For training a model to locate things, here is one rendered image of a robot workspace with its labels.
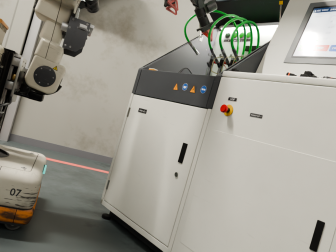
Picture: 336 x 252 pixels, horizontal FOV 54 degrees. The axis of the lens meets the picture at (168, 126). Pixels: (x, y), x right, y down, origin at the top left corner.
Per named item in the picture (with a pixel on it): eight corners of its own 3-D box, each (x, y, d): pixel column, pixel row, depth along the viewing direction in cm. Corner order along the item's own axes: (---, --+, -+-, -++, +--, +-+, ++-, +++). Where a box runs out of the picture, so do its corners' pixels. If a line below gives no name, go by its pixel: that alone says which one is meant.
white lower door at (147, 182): (102, 199, 207) (132, 93, 207) (105, 199, 209) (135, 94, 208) (166, 247, 158) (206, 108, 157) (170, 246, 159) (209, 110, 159)
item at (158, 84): (134, 93, 206) (141, 68, 206) (140, 95, 209) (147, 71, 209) (205, 108, 159) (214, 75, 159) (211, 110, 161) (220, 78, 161)
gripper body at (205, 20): (216, 23, 192) (211, 11, 190) (202, 31, 189) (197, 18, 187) (210, 25, 198) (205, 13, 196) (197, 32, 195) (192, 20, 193)
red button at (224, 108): (216, 112, 147) (220, 101, 147) (222, 115, 150) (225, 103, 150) (225, 114, 143) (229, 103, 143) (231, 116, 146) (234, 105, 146)
